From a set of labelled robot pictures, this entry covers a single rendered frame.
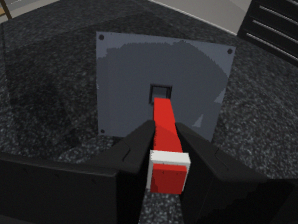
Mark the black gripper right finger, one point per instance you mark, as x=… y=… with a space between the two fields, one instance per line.
x=220 y=190

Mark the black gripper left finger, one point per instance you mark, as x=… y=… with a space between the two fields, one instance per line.
x=107 y=189

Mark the dark grey sloped panel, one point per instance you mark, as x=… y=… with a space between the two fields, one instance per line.
x=132 y=69

